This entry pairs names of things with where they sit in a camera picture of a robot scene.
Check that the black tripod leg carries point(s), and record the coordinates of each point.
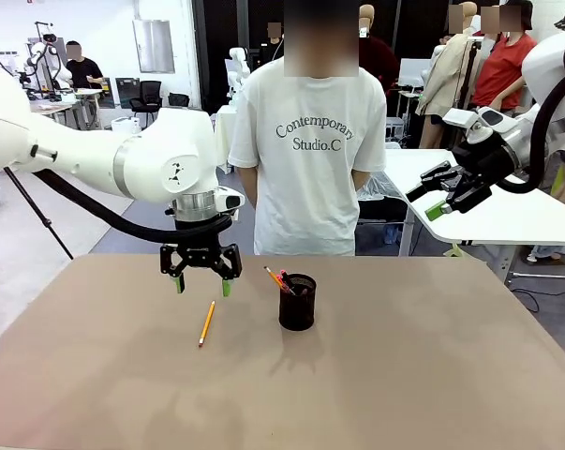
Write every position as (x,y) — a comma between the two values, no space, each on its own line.
(38,213)

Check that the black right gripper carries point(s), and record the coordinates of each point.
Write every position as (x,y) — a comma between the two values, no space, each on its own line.
(481,173)

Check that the mannequin in dark red shirt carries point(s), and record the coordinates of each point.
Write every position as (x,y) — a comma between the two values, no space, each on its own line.
(378,54)

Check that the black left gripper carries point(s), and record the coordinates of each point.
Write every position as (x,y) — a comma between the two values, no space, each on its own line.
(200,253)

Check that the white humanoid robot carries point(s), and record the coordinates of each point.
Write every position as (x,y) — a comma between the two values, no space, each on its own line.
(237,65)

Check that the person in black clothes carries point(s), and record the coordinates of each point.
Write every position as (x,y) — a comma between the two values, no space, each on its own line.
(272,49)

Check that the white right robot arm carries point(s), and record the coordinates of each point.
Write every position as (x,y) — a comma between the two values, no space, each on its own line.
(549,56)

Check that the grey wall panel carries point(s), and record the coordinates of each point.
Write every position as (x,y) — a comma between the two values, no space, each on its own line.
(153,44)

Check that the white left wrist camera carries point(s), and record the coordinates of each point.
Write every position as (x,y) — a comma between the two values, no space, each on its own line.
(229,200)

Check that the person's right forearm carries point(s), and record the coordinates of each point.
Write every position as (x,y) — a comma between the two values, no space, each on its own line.
(247,185)

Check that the person in white T-shirt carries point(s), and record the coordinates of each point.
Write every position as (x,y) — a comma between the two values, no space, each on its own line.
(310,187)

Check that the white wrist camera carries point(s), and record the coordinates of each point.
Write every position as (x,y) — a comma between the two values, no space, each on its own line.
(229,200)
(488,119)

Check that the black office chair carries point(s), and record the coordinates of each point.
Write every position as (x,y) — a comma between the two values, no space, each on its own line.
(148,94)

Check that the man in black T-shirt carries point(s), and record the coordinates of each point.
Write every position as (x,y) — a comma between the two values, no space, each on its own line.
(83,72)

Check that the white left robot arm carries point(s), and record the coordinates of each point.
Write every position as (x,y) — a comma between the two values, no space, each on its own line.
(160,154)

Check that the dark display board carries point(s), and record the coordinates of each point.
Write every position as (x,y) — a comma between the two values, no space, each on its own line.
(127,91)

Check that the person's left forearm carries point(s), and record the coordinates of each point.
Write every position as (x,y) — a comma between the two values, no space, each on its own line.
(362,180)

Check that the black mesh pen holder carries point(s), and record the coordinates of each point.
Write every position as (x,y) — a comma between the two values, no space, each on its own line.
(297,309)

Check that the white workbench table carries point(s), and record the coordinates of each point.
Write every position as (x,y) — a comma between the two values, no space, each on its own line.
(62,108)

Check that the person in red T-shirt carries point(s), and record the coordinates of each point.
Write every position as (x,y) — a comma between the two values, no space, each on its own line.
(502,70)

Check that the white printer box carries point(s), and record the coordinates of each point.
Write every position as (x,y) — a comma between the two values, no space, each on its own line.
(125,125)

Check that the white curved table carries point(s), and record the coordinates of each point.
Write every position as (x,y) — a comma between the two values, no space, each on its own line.
(497,220)

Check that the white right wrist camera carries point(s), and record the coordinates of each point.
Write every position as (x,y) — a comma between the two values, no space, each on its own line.
(488,119)

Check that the clear plastic bag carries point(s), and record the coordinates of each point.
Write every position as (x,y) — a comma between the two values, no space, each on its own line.
(380,185)

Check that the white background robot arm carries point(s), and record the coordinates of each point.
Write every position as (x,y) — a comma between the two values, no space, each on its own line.
(40,51)

